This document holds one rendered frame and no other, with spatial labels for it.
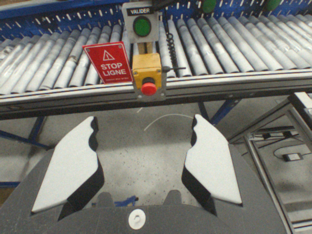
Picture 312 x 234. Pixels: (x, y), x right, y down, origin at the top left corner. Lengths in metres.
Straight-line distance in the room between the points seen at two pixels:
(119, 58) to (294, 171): 1.53
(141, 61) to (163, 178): 0.92
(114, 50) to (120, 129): 0.96
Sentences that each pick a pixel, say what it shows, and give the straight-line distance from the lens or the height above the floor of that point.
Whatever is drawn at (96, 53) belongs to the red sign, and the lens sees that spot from 0.36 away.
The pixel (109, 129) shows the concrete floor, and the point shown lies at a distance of 1.26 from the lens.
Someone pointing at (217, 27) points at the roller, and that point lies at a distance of 0.87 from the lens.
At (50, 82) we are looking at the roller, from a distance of 0.66.
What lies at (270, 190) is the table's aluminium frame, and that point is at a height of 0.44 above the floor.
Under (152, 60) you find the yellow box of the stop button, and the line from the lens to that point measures 0.33.
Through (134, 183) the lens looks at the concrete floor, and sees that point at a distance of 1.08.
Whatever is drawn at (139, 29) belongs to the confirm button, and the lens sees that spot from 0.29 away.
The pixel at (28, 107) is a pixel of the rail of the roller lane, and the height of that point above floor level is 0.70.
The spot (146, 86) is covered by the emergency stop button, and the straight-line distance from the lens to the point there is 0.28.
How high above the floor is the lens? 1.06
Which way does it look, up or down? 61 degrees down
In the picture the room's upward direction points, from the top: 5 degrees counter-clockwise
